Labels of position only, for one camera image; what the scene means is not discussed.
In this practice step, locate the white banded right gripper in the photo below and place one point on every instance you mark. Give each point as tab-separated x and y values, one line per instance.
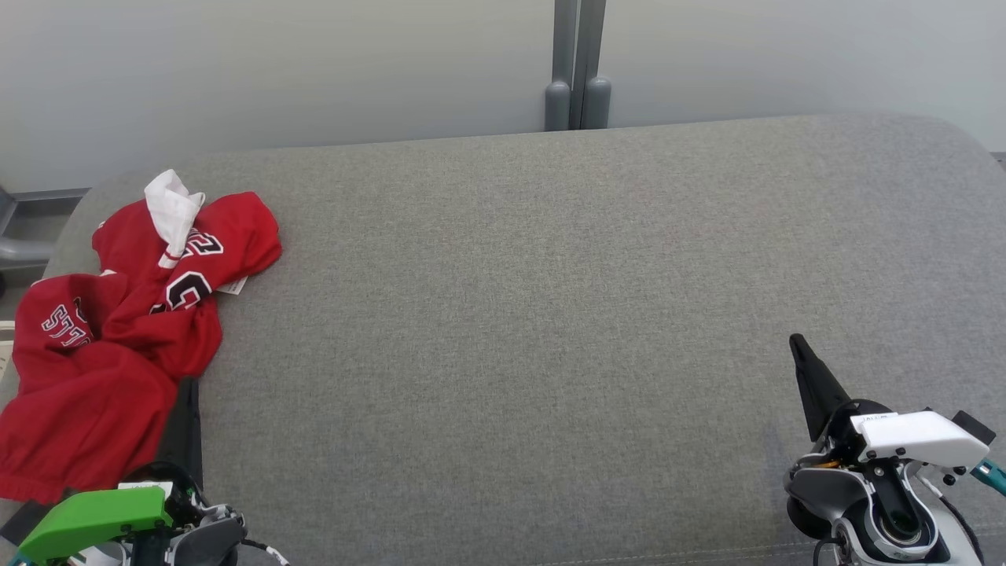
919	439

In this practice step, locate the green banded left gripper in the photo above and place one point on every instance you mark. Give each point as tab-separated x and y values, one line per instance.
94	519

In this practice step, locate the red shorts with white stripe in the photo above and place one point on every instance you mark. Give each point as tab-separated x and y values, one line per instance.
86	409

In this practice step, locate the red jersey with white sleeves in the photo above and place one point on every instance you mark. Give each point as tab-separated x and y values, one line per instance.
236	228

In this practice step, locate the grey fabric sofa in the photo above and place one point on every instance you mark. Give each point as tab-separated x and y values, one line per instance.
511	314

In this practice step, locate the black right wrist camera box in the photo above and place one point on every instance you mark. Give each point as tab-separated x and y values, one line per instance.
974	428

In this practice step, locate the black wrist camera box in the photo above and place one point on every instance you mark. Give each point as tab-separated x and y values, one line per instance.
974	428
23	523

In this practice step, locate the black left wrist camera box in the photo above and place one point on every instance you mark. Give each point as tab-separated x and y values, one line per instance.
23	523

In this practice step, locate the grey metal rail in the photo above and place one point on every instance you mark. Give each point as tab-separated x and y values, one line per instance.
23	253

